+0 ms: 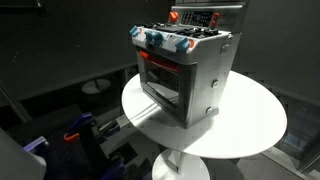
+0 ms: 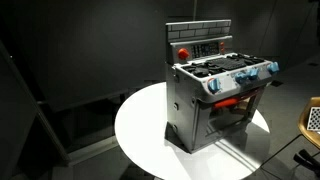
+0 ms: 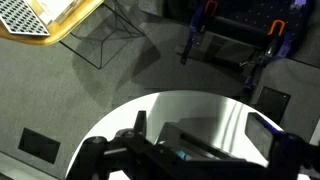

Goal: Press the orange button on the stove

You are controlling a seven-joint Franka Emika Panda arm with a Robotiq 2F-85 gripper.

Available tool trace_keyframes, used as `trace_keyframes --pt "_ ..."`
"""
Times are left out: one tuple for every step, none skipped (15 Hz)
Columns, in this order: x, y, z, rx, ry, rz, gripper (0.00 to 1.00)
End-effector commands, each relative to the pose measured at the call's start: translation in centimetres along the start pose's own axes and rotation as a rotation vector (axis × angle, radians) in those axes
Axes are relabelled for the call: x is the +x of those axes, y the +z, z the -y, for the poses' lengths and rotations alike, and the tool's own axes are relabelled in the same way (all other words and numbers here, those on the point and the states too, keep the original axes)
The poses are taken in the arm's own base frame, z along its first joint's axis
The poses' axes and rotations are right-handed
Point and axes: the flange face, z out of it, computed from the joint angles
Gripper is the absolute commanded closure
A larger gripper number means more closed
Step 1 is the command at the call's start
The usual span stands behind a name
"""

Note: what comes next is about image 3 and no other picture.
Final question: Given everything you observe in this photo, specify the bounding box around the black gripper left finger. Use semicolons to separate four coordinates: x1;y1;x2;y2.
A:
77;110;168;180

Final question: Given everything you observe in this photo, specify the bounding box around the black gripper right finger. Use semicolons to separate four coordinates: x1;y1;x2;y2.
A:
244;112;320;180

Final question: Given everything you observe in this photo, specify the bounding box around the black floor plate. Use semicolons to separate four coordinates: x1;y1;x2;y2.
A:
17;127;62;165
254;85;292;125

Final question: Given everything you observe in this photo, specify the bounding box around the white round table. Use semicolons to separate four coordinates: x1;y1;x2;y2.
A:
64;89;284;180

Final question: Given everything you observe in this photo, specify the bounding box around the white flat panel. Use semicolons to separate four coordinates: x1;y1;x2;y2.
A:
32;0;81;26

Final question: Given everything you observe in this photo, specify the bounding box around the dotted calibration board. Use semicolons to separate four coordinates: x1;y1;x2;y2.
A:
0;0;51;37

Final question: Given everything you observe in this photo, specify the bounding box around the blue clamp with orange handle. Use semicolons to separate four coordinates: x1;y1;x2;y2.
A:
243;19;295;91
179;0;219;66

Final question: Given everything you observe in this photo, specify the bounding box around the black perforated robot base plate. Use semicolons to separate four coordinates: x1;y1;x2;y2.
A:
163;0;311;63

